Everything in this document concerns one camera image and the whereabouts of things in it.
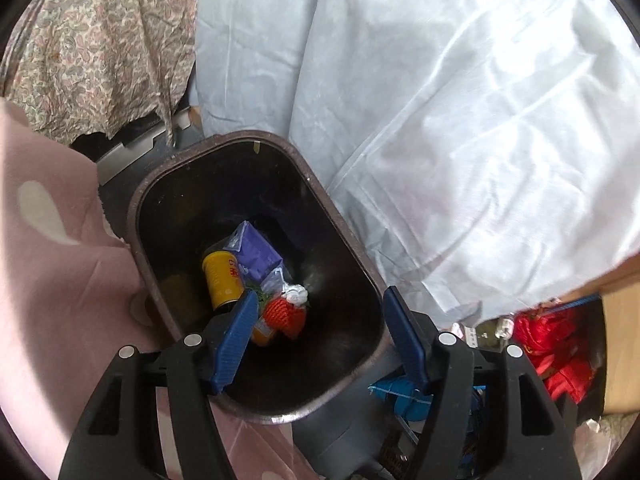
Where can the red foam net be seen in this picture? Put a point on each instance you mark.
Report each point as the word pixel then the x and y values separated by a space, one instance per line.
pixel 285 315

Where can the pink polka-dot tablecloth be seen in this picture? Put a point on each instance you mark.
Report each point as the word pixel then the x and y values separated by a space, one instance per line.
pixel 60 310

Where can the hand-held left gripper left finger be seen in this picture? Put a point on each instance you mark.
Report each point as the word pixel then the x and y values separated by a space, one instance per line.
pixel 232 345

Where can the yellow can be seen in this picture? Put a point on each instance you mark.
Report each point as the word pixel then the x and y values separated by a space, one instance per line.
pixel 222 280

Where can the blue plastic bag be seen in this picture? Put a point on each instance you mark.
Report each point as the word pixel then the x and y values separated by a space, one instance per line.
pixel 395 390

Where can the cardboard box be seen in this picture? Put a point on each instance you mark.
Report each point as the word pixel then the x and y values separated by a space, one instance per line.
pixel 622 335

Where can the white tissue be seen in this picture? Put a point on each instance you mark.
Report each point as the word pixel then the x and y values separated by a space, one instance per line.
pixel 295 294

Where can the plastic bottle with orange label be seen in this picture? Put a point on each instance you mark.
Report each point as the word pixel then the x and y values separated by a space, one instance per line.
pixel 262 335

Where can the red plastic bag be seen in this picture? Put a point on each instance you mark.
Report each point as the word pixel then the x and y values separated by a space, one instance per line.
pixel 560 345

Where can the floral cloth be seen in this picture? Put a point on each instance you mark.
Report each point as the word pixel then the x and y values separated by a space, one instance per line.
pixel 90 35

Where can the purple packet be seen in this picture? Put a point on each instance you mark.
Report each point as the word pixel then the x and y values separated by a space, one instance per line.
pixel 255 255

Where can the white cloth cover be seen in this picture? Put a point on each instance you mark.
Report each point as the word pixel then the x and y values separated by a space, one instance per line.
pixel 450 110

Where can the brown trash bin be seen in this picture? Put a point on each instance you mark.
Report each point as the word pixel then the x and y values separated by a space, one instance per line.
pixel 320 240

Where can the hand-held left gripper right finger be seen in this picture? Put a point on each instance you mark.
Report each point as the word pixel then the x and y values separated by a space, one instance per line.
pixel 407 345

